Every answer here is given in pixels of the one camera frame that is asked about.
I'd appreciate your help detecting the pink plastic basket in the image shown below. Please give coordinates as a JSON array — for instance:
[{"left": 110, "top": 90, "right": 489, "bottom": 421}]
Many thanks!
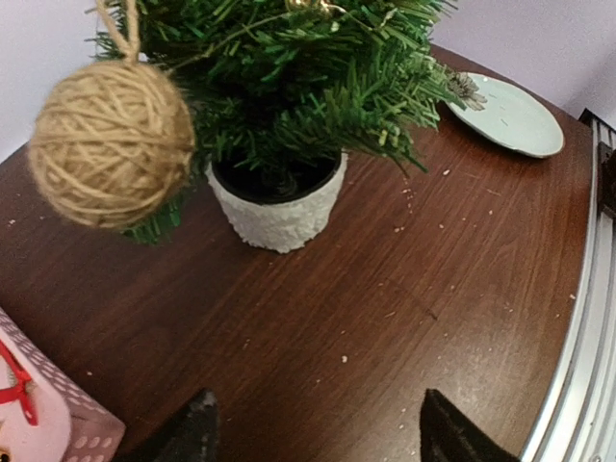
[{"left": 1, "top": 313, "right": 125, "bottom": 462}]

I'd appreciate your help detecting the small green christmas tree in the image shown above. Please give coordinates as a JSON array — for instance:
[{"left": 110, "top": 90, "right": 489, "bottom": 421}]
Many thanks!
[{"left": 86, "top": 0, "right": 466, "bottom": 244}]

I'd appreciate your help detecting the twine ball ornament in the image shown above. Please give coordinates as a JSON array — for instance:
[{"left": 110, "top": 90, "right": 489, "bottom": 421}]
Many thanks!
[{"left": 27, "top": 1, "right": 195, "bottom": 230}]

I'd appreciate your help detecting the light green floral plate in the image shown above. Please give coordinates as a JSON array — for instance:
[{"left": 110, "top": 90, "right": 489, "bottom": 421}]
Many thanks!
[{"left": 448, "top": 72, "right": 565, "bottom": 159}]

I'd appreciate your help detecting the aluminium front rail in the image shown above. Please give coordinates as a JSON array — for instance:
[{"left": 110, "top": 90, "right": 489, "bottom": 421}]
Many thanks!
[{"left": 521, "top": 111, "right": 615, "bottom": 461}]

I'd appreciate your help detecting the red bow ornament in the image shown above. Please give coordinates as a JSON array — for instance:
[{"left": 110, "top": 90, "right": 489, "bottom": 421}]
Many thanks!
[{"left": 1, "top": 344, "right": 39, "bottom": 426}]

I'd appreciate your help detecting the white tree pot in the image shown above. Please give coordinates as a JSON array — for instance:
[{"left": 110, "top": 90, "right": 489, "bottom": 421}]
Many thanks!
[{"left": 207, "top": 151, "right": 348, "bottom": 254}]

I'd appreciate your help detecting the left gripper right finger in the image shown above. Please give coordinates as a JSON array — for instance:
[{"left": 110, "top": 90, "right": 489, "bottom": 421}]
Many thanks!
[{"left": 420, "top": 389, "right": 520, "bottom": 462}]

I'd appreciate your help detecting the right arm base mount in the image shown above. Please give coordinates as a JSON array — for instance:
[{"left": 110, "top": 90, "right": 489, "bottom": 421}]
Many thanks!
[{"left": 577, "top": 108, "right": 616, "bottom": 218}]

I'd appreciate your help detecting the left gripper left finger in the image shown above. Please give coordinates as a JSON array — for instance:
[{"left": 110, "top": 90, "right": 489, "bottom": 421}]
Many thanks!
[{"left": 113, "top": 389, "right": 219, "bottom": 462}]

